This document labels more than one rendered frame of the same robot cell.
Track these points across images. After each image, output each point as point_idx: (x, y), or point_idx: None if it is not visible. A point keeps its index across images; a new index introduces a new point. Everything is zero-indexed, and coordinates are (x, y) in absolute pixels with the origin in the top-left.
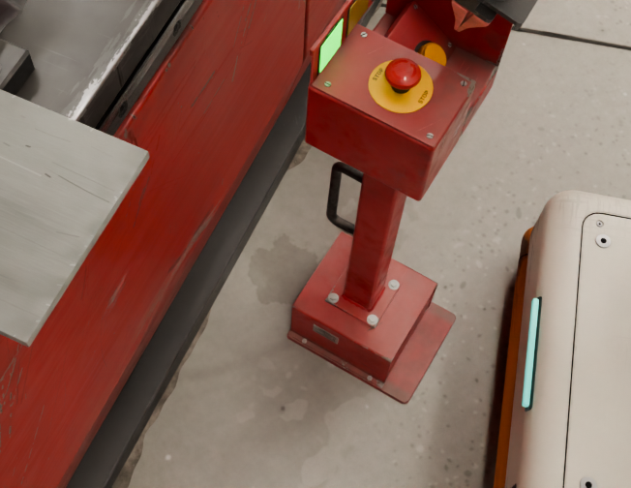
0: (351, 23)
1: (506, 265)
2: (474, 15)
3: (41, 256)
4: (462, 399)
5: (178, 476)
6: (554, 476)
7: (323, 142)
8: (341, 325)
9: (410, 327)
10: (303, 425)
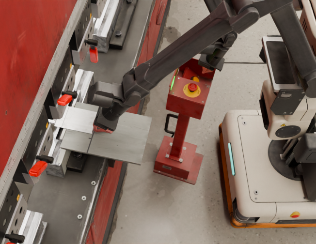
0: (175, 76)
1: (214, 136)
2: (209, 69)
3: (136, 144)
4: (211, 179)
5: (131, 221)
6: (246, 191)
7: (171, 108)
8: (171, 163)
9: (192, 160)
10: (165, 197)
